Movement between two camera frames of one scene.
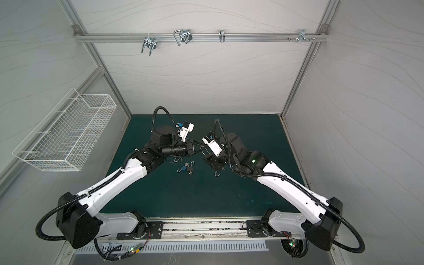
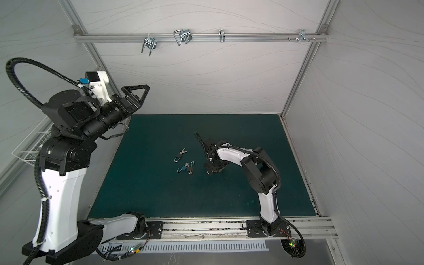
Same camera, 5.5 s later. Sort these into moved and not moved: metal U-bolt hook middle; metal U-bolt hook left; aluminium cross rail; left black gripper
Moved: left black gripper
Not moved: metal U-bolt hook middle; metal U-bolt hook left; aluminium cross rail
